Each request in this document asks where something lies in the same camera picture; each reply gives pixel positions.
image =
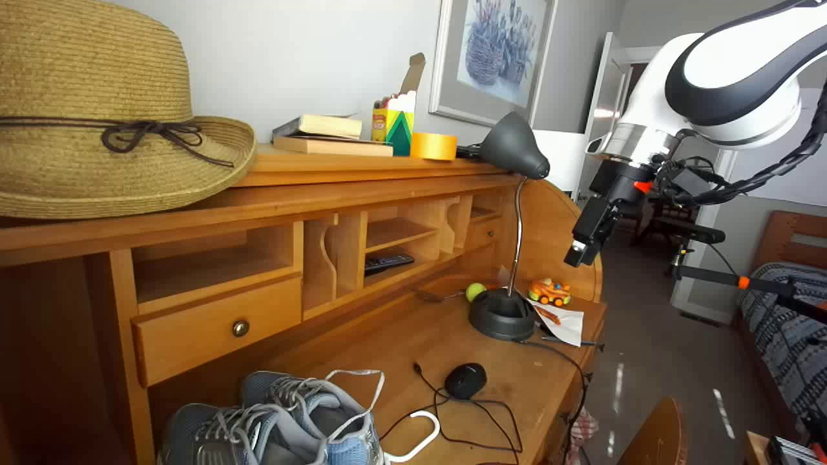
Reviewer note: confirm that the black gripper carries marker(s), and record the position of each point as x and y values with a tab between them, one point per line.
595	221

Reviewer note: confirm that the black computer mouse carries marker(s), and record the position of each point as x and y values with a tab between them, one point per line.
466	381

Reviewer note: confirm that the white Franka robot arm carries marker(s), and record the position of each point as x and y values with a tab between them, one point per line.
750	59

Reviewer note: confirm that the colourful small toy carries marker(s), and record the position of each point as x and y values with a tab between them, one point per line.
549	292

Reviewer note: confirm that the white orange paper booklet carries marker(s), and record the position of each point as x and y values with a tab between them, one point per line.
564	327

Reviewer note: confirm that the yellow green tennis ball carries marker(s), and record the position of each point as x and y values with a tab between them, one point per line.
477	292

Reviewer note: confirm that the black gooseneck desk lamp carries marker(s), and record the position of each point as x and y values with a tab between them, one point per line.
515	142

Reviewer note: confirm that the black stand with orange clips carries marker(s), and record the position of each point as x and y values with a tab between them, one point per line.
714	276

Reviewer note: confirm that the white door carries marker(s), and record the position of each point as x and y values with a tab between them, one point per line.
608	85

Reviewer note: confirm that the red white cloth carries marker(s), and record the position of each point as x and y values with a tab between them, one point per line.
583	435

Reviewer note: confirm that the yellow tape roll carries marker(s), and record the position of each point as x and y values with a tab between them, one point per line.
432	148

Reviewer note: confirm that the black remote control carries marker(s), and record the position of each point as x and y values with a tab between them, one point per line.
388	261

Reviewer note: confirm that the wooden chair back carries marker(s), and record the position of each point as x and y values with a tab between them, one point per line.
659	435

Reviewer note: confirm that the green triangular block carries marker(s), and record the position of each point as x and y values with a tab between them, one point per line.
400	138

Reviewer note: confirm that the framed blue flower picture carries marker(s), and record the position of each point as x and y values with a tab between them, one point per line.
495	52

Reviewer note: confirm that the bed with striped blanket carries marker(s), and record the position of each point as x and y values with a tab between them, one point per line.
789	336

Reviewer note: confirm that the yellow crayon box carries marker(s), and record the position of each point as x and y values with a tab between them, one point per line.
400	101

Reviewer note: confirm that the thin tan flat book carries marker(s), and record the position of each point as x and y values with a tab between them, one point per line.
336	148

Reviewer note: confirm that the thick cream paperback book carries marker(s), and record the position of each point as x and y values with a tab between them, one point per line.
318	126

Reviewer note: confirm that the grey blue sneaker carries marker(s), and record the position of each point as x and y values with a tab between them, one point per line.
234	440
318	409

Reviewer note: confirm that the wooden secretary desk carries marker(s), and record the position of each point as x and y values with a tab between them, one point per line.
259	201

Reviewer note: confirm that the round metal drawer knob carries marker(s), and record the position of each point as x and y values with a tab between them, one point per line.
241	329

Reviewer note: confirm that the wooden desk drawer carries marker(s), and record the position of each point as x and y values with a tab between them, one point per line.
190	332

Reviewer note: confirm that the woven straw sun hat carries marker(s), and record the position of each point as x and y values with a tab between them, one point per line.
87	67

